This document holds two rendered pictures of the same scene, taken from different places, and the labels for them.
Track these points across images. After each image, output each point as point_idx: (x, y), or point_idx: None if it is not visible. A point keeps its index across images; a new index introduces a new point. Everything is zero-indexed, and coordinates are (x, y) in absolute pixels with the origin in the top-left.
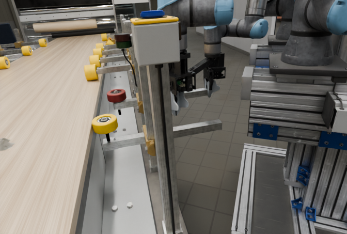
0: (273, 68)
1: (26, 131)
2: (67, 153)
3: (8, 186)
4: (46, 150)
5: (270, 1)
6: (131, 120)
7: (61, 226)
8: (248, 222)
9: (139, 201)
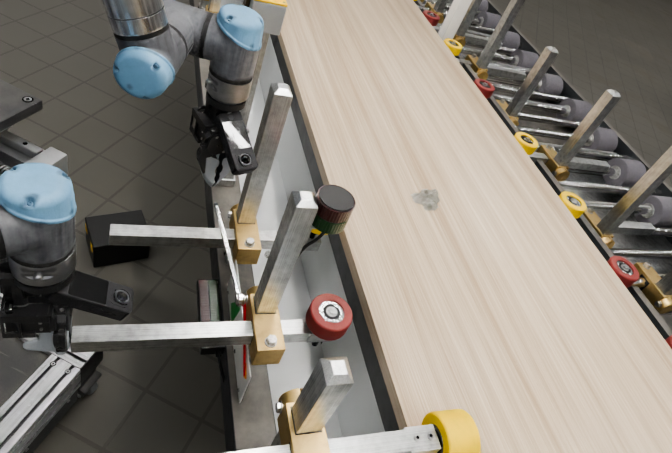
0: (37, 98)
1: (419, 222)
2: (342, 168)
3: (371, 149)
4: (367, 179)
5: None
6: None
7: (311, 111)
8: (39, 375)
9: None
